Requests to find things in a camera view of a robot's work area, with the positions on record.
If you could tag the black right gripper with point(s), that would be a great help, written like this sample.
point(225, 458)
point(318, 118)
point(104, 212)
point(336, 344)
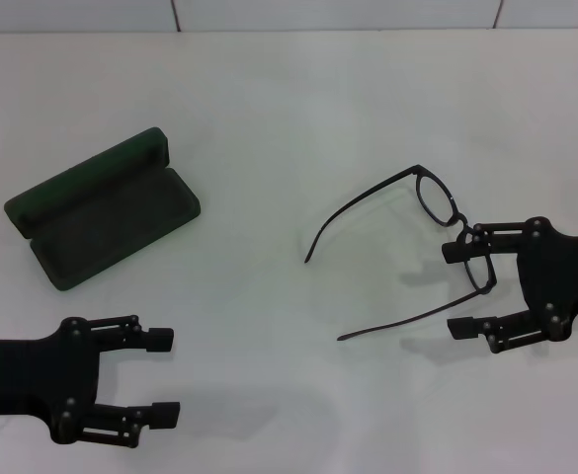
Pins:
point(560, 276)

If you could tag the green glasses case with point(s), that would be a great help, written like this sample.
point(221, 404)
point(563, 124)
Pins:
point(110, 222)

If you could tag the black glasses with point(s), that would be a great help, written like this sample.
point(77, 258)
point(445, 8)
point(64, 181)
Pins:
point(437, 200)

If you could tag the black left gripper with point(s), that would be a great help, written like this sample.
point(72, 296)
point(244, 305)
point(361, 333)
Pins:
point(31, 375)

